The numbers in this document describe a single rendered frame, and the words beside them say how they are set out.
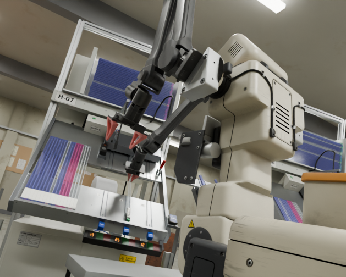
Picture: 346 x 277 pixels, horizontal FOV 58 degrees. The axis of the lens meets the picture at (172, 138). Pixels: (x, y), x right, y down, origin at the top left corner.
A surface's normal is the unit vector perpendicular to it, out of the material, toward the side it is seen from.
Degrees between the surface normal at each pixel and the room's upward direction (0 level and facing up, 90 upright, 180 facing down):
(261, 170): 82
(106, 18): 90
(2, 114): 90
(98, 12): 90
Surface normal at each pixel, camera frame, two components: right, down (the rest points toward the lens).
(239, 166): -0.75, -0.33
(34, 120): 0.49, -0.13
